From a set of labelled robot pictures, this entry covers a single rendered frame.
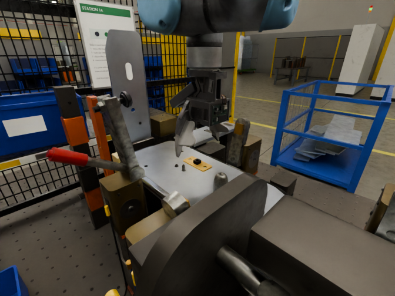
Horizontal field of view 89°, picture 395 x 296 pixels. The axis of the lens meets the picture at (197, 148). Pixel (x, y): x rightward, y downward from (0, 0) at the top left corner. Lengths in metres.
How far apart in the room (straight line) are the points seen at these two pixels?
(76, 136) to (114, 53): 0.26
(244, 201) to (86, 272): 0.65
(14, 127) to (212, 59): 0.55
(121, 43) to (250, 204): 0.60
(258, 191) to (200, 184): 0.31
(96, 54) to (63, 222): 0.66
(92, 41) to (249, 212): 0.87
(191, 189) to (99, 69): 0.66
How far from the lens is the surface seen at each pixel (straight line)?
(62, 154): 0.37
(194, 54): 0.45
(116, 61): 0.68
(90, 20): 0.96
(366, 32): 8.09
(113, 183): 0.43
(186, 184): 0.49
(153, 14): 0.35
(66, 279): 0.78
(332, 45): 12.25
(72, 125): 0.68
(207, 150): 0.69
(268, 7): 0.29
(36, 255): 0.89
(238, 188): 0.16
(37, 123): 0.73
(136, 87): 0.71
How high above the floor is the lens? 1.28
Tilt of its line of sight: 25 degrees down
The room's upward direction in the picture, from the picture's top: straight up
